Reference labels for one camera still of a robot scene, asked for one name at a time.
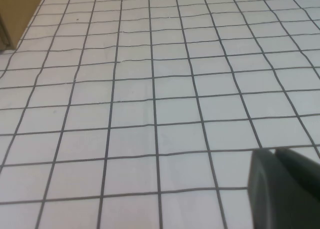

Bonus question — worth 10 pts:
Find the white grid tablecloth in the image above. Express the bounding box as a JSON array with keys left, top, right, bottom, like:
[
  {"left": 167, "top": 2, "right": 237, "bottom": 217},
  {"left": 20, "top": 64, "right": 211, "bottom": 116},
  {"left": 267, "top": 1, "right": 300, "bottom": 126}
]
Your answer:
[{"left": 0, "top": 0, "right": 320, "bottom": 229}]

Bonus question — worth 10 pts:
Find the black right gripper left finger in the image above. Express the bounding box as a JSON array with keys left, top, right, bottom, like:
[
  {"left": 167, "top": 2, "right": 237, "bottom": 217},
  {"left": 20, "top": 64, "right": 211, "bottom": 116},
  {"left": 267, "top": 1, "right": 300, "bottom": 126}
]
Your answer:
[{"left": 246, "top": 148, "right": 297, "bottom": 229}]

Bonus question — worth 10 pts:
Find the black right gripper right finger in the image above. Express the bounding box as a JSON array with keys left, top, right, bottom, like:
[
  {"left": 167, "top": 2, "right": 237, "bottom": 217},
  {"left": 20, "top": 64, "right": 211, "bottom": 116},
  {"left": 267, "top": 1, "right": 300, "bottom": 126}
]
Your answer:
[{"left": 274, "top": 146, "right": 320, "bottom": 229}]

